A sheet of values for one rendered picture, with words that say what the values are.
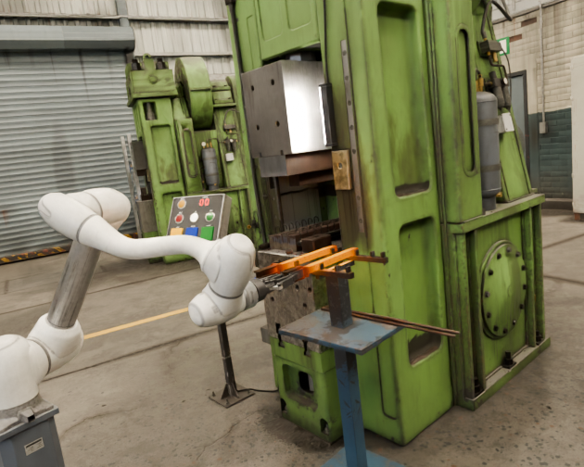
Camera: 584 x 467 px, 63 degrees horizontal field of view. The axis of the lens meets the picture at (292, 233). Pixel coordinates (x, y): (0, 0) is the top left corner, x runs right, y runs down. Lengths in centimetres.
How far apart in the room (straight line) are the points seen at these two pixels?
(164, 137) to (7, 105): 370
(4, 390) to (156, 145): 539
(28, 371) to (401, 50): 195
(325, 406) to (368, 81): 145
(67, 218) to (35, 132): 832
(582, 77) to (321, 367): 574
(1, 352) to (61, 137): 818
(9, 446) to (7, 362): 27
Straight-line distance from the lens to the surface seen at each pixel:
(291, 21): 235
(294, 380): 255
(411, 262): 230
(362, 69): 204
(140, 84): 694
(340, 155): 209
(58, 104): 995
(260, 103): 228
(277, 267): 173
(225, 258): 125
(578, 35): 804
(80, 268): 181
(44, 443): 199
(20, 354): 189
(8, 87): 995
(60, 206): 159
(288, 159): 218
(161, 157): 695
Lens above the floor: 138
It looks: 10 degrees down
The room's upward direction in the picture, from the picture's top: 7 degrees counter-clockwise
